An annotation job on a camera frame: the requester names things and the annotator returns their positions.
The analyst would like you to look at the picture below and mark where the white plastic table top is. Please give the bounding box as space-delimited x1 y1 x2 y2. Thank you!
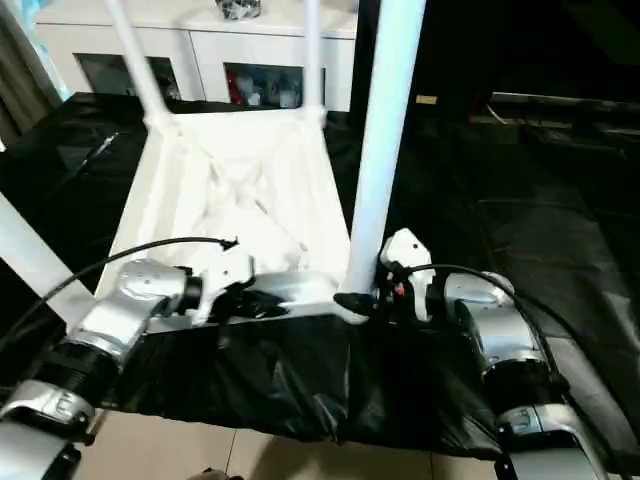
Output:
94 107 371 331

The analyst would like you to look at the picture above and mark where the white plastic table leg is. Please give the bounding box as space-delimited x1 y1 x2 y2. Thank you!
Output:
104 0 174 129
339 0 429 296
302 0 329 121
0 192 96 326

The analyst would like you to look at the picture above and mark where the black mat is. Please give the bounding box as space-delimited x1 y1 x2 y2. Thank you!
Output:
0 92 640 459

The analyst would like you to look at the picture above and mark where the long black bar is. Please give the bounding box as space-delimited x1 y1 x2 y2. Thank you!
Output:
489 92 640 109

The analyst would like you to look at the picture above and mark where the white cabinet with glass doors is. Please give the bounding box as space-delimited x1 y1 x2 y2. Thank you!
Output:
34 0 359 114

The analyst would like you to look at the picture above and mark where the grey speckled ornament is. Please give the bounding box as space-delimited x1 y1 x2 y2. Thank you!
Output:
215 0 264 21

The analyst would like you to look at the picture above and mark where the grey curtain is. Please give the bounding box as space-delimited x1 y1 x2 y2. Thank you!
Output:
0 14 61 141

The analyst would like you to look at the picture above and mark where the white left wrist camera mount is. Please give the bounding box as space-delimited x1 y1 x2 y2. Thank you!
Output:
197 244 256 324

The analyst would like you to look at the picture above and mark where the black folding table frame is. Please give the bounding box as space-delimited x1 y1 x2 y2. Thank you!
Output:
84 409 109 446

